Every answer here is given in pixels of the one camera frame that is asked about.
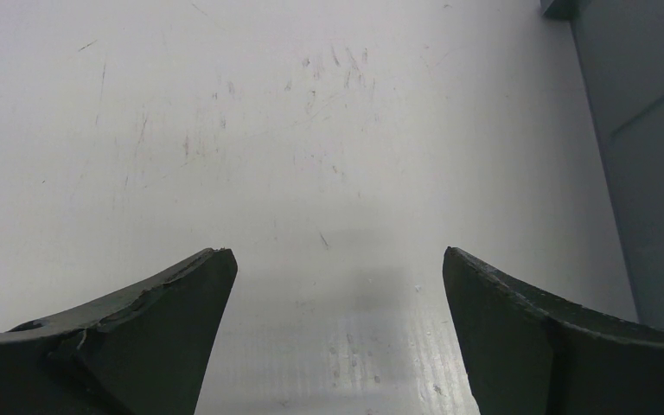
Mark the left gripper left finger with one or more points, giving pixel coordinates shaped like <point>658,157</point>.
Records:
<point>143,349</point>

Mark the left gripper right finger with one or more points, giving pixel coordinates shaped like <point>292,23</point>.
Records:
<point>527,351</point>

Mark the grey plastic storage bin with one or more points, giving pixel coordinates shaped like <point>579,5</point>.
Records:
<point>620,46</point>

